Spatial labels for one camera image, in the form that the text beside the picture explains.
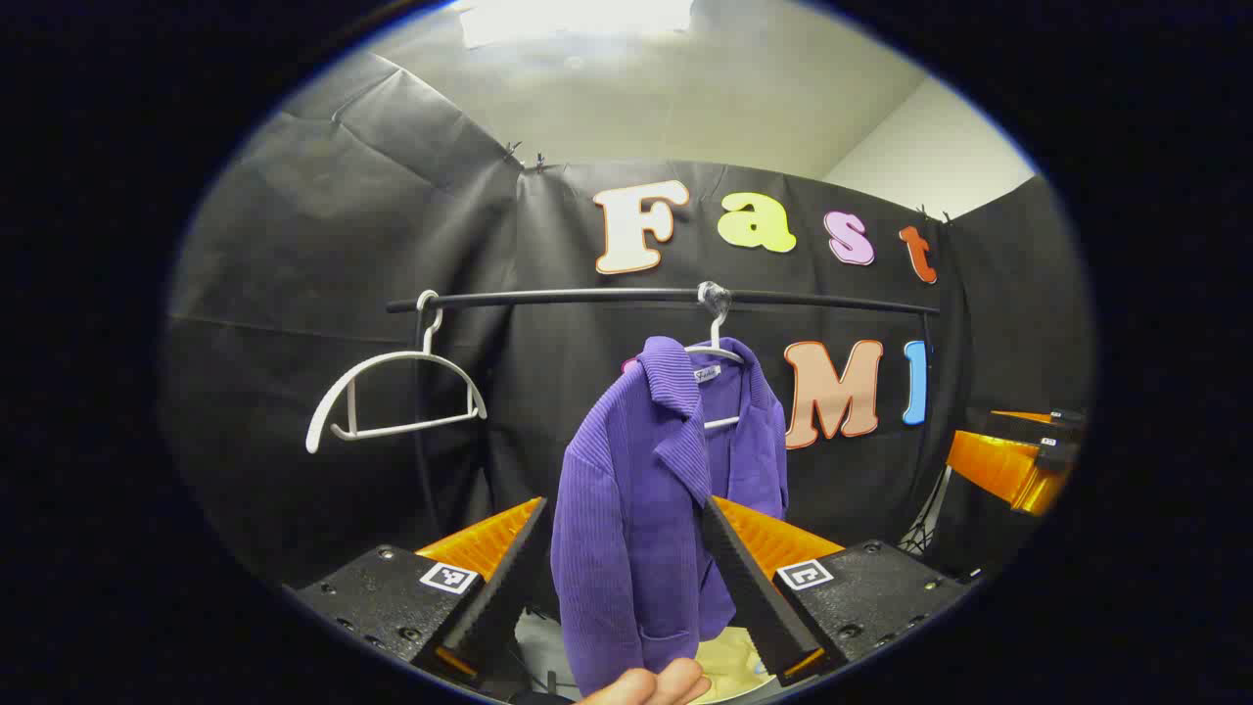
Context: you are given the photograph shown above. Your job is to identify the white hanger with taped hook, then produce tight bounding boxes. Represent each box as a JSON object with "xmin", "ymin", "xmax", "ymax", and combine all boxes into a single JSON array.
[{"xmin": 682, "ymin": 282, "xmax": 747, "ymax": 432}]

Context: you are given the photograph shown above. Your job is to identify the purple ribbed jacket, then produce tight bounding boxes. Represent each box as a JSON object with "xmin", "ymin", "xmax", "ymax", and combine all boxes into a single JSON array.
[{"xmin": 550, "ymin": 336, "xmax": 790, "ymax": 698}]

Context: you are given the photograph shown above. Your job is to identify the cream laundry hamper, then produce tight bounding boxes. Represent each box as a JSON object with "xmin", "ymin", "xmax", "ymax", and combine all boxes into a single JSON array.
[{"xmin": 690, "ymin": 627, "xmax": 779, "ymax": 704}]

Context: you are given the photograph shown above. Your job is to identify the black clothes rack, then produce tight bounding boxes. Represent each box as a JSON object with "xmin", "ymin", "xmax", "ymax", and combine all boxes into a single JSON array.
[{"xmin": 385, "ymin": 286, "xmax": 943, "ymax": 549}]

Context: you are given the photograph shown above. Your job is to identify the white plastic hanger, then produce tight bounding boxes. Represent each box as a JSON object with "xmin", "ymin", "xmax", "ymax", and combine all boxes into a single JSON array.
[{"xmin": 305, "ymin": 290, "xmax": 488, "ymax": 454}]

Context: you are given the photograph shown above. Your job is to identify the black tripod stand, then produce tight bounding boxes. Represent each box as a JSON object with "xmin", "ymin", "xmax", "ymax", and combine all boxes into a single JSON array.
[{"xmin": 899, "ymin": 468, "xmax": 952, "ymax": 555}]

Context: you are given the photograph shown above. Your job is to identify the black backdrop cloth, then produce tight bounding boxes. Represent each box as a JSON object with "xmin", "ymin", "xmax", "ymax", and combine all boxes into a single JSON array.
[{"xmin": 162, "ymin": 49, "xmax": 1095, "ymax": 588}]

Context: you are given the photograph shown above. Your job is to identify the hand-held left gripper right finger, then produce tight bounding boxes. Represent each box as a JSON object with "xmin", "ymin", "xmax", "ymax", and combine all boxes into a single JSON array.
[{"xmin": 701, "ymin": 494, "xmax": 972, "ymax": 686}]

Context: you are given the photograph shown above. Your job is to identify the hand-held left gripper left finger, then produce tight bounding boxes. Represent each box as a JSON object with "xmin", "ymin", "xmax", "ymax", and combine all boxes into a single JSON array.
[{"xmin": 292, "ymin": 495, "xmax": 551, "ymax": 686}]

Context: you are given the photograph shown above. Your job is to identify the ceiling light panel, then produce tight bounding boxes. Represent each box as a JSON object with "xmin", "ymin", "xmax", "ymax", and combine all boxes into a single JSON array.
[{"xmin": 458, "ymin": 0, "xmax": 696, "ymax": 48}]

